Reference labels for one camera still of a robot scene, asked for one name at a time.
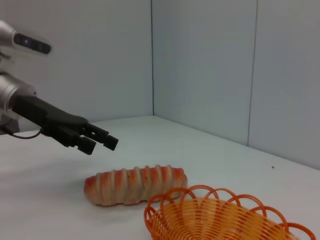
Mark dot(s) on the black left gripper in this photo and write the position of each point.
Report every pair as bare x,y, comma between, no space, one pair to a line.
50,117

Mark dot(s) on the striped orange bread loaf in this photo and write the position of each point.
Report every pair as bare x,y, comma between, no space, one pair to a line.
130,185

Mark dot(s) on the orange woven plastic basket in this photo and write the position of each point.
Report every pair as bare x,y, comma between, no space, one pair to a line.
200,220

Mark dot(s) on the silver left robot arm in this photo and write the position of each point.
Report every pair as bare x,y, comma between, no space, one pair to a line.
10,95

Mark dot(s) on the silver robot head camera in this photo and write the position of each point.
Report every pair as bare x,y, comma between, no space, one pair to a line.
30,43

